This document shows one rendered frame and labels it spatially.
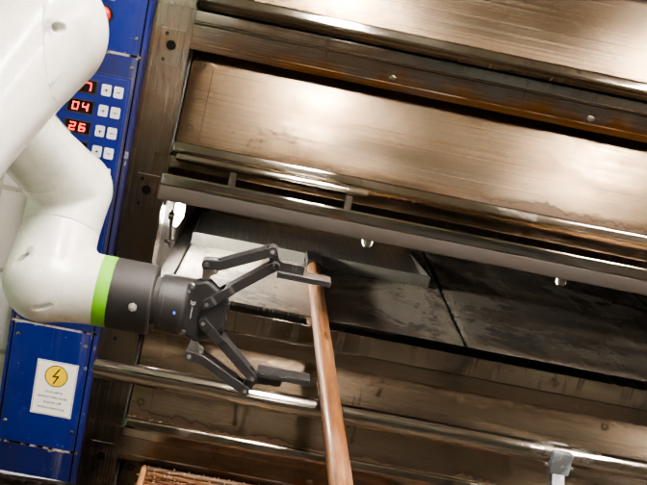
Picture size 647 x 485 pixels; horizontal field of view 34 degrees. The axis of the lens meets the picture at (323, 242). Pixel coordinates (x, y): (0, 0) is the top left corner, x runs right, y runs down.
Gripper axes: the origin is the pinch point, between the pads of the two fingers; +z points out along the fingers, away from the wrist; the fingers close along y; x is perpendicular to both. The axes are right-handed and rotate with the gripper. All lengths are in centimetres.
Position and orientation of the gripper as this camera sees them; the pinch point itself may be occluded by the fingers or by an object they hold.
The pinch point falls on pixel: (311, 329)
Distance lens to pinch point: 139.2
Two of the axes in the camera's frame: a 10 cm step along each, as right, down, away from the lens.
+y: -2.0, 9.6, 2.1
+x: 0.3, 2.2, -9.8
